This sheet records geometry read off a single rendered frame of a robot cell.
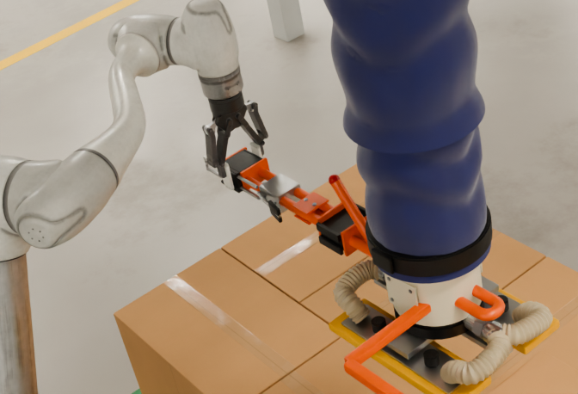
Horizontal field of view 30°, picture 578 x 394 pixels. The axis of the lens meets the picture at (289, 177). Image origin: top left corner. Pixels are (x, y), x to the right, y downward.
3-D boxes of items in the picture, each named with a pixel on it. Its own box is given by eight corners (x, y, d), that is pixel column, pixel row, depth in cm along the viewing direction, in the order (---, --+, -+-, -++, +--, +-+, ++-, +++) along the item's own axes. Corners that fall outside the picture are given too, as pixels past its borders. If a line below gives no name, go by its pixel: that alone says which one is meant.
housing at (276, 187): (304, 200, 235) (301, 182, 232) (280, 214, 232) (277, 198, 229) (284, 188, 240) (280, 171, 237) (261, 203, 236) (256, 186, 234)
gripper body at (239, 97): (218, 105, 227) (227, 142, 232) (249, 88, 230) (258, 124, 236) (198, 95, 232) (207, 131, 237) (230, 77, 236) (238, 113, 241)
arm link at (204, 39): (250, 56, 230) (197, 53, 235) (236, -10, 221) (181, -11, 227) (229, 82, 222) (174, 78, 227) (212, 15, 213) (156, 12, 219)
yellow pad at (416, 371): (492, 383, 195) (490, 363, 192) (454, 415, 190) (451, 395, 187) (365, 304, 218) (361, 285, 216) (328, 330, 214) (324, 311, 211)
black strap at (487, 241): (519, 230, 193) (518, 212, 191) (427, 298, 183) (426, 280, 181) (428, 187, 209) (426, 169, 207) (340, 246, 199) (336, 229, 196)
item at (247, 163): (271, 176, 244) (267, 157, 241) (246, 192, 241) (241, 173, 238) (249, 163, 250) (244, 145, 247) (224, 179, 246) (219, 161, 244)
